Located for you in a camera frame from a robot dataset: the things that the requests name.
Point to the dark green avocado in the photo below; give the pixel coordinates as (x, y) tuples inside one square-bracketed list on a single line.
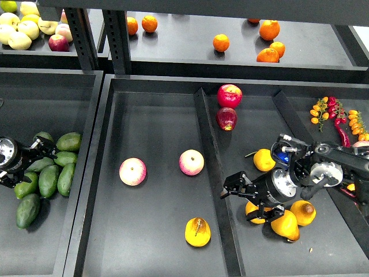
[(39, 165), (27, 210)]

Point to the yellow pear bottom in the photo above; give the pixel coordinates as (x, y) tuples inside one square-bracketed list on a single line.
[(286, 226)]

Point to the green avocado top right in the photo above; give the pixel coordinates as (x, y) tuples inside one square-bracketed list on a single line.
[(69, 142)]

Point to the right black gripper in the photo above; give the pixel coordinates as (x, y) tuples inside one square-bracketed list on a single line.
[(271, 189)]

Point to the green avocado centre right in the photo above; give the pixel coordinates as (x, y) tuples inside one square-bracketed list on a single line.
[(65, 157)]

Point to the dark red apple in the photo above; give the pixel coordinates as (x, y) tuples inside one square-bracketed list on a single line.
[(226, 118)]

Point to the orange on shelf front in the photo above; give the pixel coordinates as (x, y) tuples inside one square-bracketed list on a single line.
[(268, 55)]

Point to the yellow pear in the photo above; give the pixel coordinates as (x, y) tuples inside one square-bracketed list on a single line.
[(304, 211), (249, 208), (262, 159), (286, 226), (197, 232)]

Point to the black left tray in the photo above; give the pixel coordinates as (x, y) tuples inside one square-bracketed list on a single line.
[(57, 102)]

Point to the yellow pear top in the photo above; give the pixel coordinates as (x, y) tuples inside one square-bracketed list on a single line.
[(262, 159)]

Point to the green avocado lower right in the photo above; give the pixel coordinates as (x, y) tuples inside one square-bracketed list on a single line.
[(65, 179)]

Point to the large orange on shelf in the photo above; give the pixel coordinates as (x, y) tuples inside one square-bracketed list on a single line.
[(269, 30)]

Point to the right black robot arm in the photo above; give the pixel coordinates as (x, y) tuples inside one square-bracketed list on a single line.
[(310, 167)]

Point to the orange on shelf centre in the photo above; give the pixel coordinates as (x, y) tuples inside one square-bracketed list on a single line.
[(221, 42)]

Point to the red apple on shelf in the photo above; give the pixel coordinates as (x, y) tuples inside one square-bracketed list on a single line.
[(58, 43)]

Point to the black shelf post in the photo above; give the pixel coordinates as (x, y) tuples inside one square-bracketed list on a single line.
[(118, 40)]

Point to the red chili pepper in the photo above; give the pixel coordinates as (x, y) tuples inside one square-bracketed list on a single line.
[(345, 142)]

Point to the green avocado middle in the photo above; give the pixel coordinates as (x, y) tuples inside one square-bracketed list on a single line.
[(48, 179)]

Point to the cherry tomato vine left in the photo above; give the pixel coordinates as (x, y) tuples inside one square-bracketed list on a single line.
[(319, 113)]

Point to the pink apple at right edge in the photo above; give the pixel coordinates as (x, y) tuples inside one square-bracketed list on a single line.
[(361, 144)]

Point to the orange on shelf right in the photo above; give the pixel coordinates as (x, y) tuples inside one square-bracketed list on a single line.
[(279, 47)]

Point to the light green avocado bottom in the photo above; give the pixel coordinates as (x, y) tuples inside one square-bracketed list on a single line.
[(28, 186)]

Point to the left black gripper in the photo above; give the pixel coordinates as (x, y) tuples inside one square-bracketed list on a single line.
[(15, 158)]

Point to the bright red apple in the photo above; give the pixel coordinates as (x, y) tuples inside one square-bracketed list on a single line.
[(229, 95)]

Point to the black tray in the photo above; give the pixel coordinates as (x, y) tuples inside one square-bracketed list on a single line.
[(123, 230), (57, 102)]

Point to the orange cherry tomato vine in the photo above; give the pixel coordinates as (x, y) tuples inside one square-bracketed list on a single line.
[(358, 127)]

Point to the pink apple left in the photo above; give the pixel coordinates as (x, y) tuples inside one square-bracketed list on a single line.
[(132, 171)]

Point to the pale yellow apple front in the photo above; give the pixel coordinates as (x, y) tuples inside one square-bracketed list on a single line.
[(19, 41)]

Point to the green avocado top left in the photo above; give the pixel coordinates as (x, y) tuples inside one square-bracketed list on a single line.
[(43, 136)]

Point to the orange on shelf left edge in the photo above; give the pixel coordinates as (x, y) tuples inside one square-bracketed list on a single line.
[(132, 26)]

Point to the black middle tray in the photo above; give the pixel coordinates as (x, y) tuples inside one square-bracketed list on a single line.
[(123, 230)]

